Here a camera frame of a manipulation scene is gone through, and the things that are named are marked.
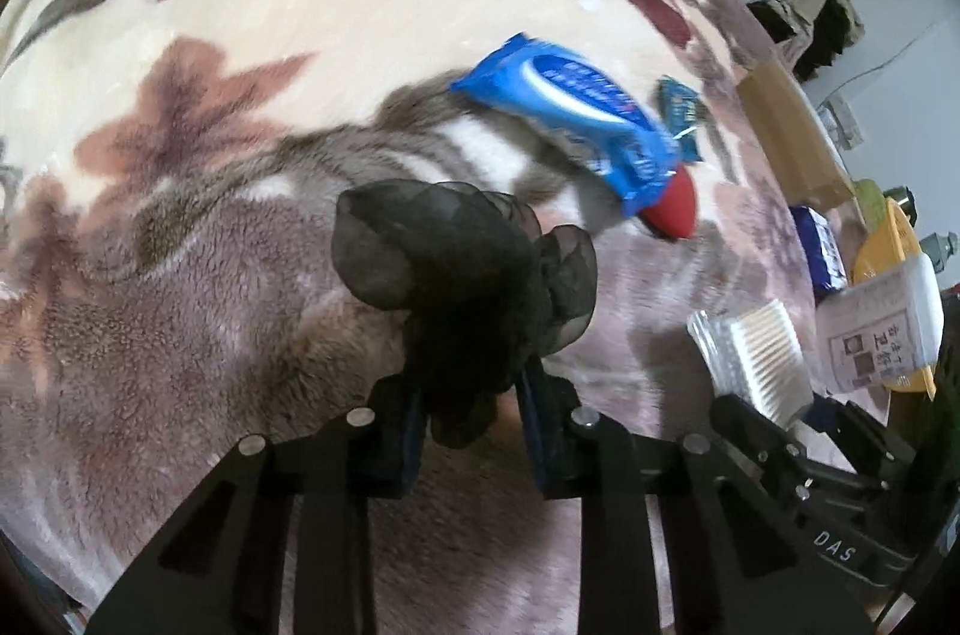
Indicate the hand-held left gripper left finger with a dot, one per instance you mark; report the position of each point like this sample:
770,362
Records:
409,429

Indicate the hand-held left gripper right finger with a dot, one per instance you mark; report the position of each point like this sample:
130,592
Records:
536,429

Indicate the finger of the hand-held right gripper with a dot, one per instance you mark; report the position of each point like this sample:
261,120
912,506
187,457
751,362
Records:
862,447
757,436

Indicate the cotton swab pack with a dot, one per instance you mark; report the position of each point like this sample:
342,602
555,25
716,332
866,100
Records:
757,350

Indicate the black mesh scrunchie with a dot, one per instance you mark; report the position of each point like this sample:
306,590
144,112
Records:
465,275

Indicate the yellow plastic basket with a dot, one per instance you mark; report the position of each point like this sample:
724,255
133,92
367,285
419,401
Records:
889,238

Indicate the blue wet wipes packet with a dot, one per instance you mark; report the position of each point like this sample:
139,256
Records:
562,95

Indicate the dark blue snack sachet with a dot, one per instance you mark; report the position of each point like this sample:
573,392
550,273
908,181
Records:
679,106

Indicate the white labelled plastic container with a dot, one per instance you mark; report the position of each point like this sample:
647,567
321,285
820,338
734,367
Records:
885,320

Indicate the dark blue tissue packet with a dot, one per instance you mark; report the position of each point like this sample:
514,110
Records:
817,245

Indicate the grey blue thermos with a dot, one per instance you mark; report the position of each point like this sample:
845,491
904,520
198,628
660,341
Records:
937,249

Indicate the red sponge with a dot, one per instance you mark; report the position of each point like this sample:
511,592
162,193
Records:
671,211

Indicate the green plastic food cover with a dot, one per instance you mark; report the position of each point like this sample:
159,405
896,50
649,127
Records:
870,196

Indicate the steel kettle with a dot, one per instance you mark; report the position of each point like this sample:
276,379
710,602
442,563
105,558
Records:
898,199

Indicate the floral fleece blanket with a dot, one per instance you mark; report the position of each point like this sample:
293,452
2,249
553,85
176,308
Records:
225,230

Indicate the brown cardboard box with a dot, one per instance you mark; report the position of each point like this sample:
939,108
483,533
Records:
787,125

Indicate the white wall socket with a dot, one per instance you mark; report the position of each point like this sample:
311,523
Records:
844,118

